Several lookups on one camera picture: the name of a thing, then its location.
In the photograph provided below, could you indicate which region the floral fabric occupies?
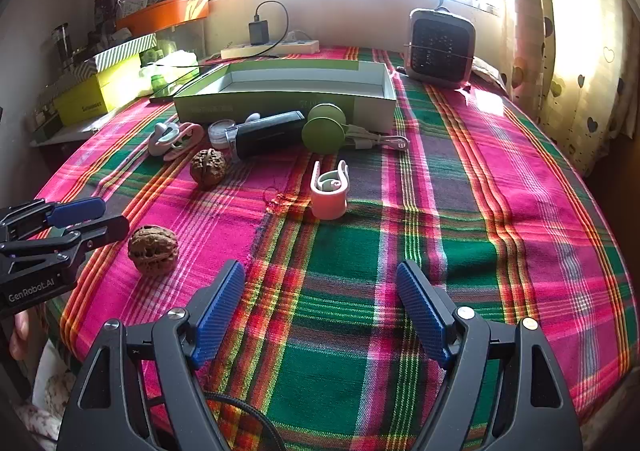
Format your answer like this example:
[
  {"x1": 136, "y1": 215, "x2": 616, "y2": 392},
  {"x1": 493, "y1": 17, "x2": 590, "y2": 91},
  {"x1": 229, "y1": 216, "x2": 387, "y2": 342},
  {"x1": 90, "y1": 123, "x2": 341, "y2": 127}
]
[{"x1": 15, "y1": 341, "x2": 76, "y2": 442}]

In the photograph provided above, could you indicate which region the green and white cardboard box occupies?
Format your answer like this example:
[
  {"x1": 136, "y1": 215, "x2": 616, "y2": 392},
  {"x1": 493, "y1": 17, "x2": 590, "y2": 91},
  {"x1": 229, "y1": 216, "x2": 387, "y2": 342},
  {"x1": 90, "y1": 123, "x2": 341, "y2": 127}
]
[{"x1": 172, "y1": 58, "x2": 398, "y2": 132}]

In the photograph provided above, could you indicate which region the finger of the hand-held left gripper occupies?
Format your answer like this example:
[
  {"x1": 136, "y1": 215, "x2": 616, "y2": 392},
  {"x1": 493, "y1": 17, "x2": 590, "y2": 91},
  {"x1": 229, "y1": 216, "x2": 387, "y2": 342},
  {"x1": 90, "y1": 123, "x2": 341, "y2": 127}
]
[
  {"x1": 0, "y1": 198, "x2": 107, "y2": 239},
  {"x1": 0, "y1": 215, "x2": 131, "y2": 277}
]

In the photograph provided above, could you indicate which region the pink silicone clip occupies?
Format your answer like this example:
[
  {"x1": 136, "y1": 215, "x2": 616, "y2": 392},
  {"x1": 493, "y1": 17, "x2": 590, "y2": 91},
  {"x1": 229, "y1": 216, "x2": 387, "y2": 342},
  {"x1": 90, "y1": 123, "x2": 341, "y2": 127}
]
[
  {"x1": 147, "y1": 122, "x2": 206, "y2": 162},
  {"x1": 309, "y1": 160, "x2": 349, "y2": 220}
]

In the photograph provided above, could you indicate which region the brown walnut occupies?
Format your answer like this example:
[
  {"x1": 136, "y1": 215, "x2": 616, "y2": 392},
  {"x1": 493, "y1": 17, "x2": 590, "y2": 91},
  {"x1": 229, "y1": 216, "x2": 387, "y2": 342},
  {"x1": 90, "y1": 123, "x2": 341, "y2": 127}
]
[
  {"x1": 189, "y1": 148, "x2": 227, "y2": 189},
  {"x1": 127, "y1": 225, "x2": 180, "y2": 275}
]

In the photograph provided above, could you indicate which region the clear glass tank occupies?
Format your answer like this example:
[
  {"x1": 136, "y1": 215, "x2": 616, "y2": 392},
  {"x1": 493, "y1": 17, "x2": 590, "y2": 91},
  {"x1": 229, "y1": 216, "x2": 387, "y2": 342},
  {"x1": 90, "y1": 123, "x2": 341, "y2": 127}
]
[{"x1": 155, "y1": 18, "x2": 208, "y2": 59}]

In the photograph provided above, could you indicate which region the glass jar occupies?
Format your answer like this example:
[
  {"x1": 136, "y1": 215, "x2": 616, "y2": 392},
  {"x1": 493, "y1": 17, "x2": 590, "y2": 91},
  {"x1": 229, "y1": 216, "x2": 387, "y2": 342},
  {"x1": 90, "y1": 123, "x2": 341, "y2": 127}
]
[{"x1": 50, "y1": 22, "x2": 76, "y2": 67}]

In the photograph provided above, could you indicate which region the grey portable heater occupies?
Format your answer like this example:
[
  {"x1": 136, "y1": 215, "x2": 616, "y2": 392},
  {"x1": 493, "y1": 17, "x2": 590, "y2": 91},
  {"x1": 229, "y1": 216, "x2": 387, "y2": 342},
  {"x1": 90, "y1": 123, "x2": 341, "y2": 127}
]
[{"x1": 403, "y1": 8, "x2": 476, "y2": 89}]

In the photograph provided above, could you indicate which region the green tissue pack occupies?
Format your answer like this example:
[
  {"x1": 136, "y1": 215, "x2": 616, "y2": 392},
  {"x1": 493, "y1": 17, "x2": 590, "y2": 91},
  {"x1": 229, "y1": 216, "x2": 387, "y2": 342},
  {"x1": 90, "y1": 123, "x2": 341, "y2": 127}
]
[{"x1": 139, "y1": 50, "x2": 200, "y2": 82}]

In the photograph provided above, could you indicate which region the person's left hand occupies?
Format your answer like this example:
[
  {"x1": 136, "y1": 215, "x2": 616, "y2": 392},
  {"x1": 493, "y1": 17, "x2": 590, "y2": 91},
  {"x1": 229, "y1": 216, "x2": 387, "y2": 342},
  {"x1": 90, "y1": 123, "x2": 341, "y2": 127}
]
[{"x1": 10, "y1": 308, "x2": 32, "y2": 361}]

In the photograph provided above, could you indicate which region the striped lid box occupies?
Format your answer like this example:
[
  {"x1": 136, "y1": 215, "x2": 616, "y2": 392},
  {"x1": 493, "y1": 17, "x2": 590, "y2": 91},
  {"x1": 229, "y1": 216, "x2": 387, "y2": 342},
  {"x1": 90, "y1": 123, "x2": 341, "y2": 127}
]
[{"x1": 75, "y1": 32, "x2": 158, "y2": 77}]

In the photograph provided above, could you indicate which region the black smartphone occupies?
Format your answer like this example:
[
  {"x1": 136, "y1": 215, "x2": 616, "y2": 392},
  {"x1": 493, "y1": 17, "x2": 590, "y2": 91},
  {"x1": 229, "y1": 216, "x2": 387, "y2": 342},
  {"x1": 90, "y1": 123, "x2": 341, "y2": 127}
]
[{"x1": 149, "y1": 64, "x2": 201, "y2": 104}]

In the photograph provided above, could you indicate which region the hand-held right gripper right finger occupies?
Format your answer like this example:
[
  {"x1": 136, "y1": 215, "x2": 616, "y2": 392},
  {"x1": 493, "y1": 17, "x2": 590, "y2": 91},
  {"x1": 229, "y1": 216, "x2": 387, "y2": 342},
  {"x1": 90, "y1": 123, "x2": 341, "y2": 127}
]
[{"x1": 396, "y1": 260, "x2": 585, "y2": 451}]

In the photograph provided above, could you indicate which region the plaid tablecloth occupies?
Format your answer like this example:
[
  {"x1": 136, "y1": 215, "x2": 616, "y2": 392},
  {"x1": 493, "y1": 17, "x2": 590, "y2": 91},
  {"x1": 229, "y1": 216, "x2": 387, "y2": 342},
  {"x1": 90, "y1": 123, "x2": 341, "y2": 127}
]
[{"x1": 32, "y1": 46, "x2": 632, "y2": 451}]

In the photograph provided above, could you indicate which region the green round cable winder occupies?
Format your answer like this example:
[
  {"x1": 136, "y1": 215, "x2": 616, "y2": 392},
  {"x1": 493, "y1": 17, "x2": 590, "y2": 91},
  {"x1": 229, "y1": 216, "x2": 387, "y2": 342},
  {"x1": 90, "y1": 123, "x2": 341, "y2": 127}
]
[{"x1": 301, "y1": 102, "x2": 347, "y2": 153}]

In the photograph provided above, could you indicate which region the small clear jar white lid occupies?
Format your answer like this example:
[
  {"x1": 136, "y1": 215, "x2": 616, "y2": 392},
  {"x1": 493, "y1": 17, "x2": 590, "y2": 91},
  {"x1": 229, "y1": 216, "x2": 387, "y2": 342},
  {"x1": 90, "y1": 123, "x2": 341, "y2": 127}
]
[{"x1": 208, "y1": 119, "x2": 238, "y2": 148}]

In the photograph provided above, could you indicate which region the yellow-green box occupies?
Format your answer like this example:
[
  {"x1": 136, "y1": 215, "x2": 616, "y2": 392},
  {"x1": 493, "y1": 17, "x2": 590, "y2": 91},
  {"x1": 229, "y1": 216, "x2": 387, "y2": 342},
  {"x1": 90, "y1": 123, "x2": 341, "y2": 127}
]
[{"x1": 52, "y1": 54, "x2": 143, "y2": 127}]

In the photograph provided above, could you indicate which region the white power strip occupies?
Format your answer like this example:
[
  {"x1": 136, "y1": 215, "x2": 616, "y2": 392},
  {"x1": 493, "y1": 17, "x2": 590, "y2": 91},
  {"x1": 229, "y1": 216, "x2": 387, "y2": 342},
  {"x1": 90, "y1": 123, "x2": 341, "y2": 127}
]
[{"x1": 220, "y1": 40, "x2": 320, "y2": 59}]

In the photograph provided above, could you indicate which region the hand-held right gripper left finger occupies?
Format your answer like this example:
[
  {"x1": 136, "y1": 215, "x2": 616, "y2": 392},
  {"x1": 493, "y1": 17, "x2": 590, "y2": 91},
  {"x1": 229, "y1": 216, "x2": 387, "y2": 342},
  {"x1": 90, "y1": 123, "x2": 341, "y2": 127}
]
[{"x1": 56, "y1": 259, "x2": 246, "y2": 451}]

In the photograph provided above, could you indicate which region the white charging cable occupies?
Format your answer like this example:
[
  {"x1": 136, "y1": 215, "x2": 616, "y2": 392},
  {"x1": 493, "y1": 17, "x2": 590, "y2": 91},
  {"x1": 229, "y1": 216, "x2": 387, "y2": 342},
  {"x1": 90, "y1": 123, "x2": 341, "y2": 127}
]
[{"x1": 342, "y1": 124, "x2": 411, "y2": 152}]

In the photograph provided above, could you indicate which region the heart print curtain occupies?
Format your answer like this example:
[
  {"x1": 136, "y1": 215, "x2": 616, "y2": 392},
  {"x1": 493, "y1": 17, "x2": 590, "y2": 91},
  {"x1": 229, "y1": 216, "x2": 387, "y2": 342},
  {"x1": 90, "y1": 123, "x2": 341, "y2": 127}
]
[{"x1": 510, "y1": 0, "x2": 640, "y2": 177}]

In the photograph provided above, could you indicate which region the orange tray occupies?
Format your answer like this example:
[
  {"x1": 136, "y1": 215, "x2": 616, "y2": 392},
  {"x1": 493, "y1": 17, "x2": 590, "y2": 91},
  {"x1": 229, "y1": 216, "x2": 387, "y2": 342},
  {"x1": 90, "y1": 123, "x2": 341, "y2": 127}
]
[{"x1": 115, "y1": 0, "x2": 210, "y2": 37}]

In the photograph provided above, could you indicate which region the black handheld electric device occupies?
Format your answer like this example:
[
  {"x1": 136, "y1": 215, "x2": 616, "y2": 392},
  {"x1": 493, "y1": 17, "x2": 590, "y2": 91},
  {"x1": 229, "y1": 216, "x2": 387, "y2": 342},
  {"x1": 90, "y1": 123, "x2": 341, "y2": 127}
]
[{"x1": 225, "y1": 111, "x2": 307, "y2": 161}]

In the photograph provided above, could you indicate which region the black charger cable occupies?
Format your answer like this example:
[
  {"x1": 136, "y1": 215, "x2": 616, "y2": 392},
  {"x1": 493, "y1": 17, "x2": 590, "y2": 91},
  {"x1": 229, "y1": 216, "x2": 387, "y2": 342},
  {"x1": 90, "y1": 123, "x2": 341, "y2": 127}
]
[{"x1": 200, "y1": 1, "x2": 290, "y2": 67}]

